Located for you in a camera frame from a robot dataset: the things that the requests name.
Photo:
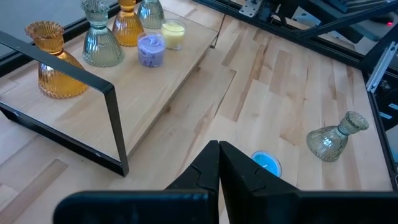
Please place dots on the silver metal bar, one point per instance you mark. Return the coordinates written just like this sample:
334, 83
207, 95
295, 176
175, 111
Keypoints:
383, 67

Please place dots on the silver metal corner bracket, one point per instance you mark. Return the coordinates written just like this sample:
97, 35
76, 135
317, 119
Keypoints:
248, 7

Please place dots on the black aluminium rig frame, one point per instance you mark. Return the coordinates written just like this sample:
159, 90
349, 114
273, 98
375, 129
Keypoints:
335, 53

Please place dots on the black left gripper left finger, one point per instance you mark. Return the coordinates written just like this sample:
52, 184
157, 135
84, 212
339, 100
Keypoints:
208, 168

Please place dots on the blue candle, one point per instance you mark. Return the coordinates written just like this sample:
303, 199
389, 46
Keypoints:
265, 161

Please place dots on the purple candle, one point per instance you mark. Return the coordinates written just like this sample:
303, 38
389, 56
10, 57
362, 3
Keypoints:
151, 53

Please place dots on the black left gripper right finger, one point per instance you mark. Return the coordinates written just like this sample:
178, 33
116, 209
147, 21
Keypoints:
239, 174

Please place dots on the amber glass candlestick holder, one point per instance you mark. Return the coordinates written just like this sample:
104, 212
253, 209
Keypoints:
127, 28
60, 84

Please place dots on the yellow candle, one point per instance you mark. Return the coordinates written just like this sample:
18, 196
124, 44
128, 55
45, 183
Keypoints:
173, 35

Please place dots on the wooden shelf with black frame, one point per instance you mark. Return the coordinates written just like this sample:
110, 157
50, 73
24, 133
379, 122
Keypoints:
140, 93

